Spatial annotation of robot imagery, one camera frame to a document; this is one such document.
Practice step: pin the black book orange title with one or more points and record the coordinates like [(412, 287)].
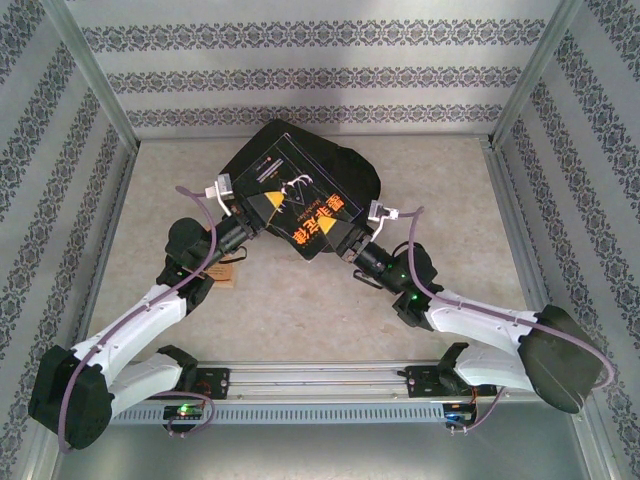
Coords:
[(290, 170)]

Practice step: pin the brown kraft notebook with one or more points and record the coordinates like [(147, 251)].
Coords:
[(224, 276)]

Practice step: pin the black backpack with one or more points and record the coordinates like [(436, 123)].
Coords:
[(350, 170)]

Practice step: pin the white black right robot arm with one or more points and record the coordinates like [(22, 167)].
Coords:
[(480, 315)]

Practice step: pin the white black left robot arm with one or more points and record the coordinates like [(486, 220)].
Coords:
[(135, 325)]

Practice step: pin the controller board with LED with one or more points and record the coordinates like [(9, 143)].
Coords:
[(184, 411), (457, 414)]

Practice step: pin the grey metal sheet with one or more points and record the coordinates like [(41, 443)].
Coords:
[(320, 455)]

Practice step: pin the aluminium side rail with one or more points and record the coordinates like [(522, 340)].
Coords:
[(512, 190), (116, 200)]

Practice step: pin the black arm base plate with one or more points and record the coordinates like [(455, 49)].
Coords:
[(220, 382), (420, 380)]

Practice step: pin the long aluminium mounting rail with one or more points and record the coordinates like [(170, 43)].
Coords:
[(320, 382)]

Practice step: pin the aluminium frame post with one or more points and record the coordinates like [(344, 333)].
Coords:
[(96, 80), (530, 80)]

